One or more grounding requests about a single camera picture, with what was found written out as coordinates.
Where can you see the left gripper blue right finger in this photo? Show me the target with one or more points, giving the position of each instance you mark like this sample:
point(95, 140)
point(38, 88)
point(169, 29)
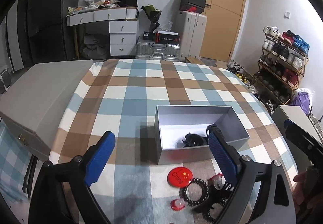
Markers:
point(225, 155)

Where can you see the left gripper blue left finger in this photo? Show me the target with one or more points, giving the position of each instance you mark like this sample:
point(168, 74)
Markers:
point(97, 156)

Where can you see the large black hair claw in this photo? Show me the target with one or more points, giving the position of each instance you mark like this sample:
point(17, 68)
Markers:
point(215, 198)

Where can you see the black hair claw clip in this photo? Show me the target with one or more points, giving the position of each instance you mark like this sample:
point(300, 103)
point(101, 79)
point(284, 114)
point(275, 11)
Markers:
point(193, 140)

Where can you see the person's right hand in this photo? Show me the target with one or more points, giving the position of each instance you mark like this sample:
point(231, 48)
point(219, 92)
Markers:
point(298, 193)

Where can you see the red China badge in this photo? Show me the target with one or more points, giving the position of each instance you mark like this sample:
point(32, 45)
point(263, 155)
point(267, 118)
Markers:
point(180, 177)

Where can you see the plaid bed sheet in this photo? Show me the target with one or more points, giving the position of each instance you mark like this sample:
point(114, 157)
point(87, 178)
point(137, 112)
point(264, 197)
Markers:
point(150, 106)

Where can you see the silver cardboard box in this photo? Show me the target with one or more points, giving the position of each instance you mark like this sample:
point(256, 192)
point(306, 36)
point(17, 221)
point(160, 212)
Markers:
point(173, 122)

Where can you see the shoe rack with shoes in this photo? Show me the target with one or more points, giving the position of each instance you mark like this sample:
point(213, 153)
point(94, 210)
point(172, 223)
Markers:
point(282, 63)

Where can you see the silver suitcase lying flat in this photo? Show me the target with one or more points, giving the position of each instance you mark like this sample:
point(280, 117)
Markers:
point(149, 50)

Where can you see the black red shoe box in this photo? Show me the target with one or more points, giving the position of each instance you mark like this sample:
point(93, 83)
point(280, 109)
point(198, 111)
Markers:
point(162, 37)

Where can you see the white dressing desk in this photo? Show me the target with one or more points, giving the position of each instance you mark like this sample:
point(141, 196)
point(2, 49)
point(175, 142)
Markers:
point(120, 24)

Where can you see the beige upright suitcase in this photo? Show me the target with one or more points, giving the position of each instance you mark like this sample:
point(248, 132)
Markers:
point(191, 29)

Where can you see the black refrigerator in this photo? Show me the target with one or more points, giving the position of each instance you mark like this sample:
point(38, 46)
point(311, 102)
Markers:
point(36, 31)

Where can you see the black wrapped flower bouquet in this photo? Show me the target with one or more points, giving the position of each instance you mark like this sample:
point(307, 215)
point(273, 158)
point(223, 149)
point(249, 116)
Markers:
point(153, 15)

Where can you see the wooden door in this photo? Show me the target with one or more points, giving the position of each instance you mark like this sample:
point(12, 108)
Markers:
point(224, 19)

